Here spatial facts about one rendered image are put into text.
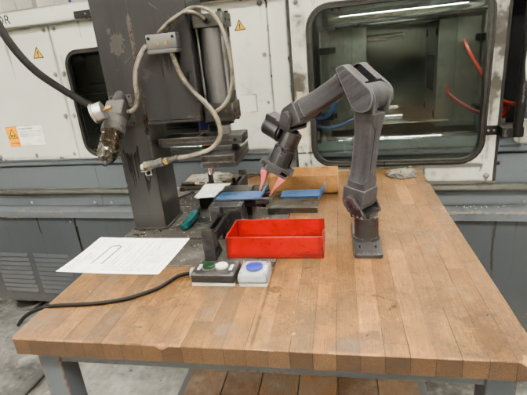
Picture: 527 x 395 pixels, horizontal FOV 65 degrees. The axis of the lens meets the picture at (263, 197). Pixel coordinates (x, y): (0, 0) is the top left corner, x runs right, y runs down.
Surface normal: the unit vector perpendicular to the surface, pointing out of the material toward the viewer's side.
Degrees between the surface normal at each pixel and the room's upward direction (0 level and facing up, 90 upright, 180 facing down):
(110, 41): 90
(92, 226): 90
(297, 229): 90
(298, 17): 90
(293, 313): 0
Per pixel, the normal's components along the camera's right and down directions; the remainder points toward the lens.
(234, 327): -0.09, -0.94
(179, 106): -0.17, 0.34
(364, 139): -0.69, 0.32
